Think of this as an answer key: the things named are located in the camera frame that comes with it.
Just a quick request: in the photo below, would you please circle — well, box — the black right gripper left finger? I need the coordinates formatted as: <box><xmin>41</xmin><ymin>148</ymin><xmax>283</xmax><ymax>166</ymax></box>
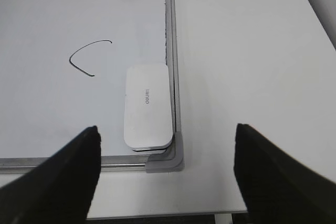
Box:
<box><xmin>1</xmin><ymin>126</ymin><xmax>101</xmax><ymax>223</ymax></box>

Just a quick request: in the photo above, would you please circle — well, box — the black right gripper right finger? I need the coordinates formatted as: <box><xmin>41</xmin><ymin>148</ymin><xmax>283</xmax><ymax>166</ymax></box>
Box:
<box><xmin>234</xmin><ymin>124</ymin><xmax>335</xmax><ymax>223</ymax></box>

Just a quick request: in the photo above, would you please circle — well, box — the white rectangular whiteboard eraser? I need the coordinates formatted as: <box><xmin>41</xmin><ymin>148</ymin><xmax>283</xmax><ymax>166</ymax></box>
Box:
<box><xmin>123</xmin><ymin>63</ymin><xmax>173</xmax><ymax>151</ymax></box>

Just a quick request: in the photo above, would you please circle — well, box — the grey framed whiteboard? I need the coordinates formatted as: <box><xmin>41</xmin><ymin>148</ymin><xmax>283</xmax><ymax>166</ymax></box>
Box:
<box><xmin>1</xmin><ymin>0</ymin><xmax>183</xmax><ymax>174</ymax></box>

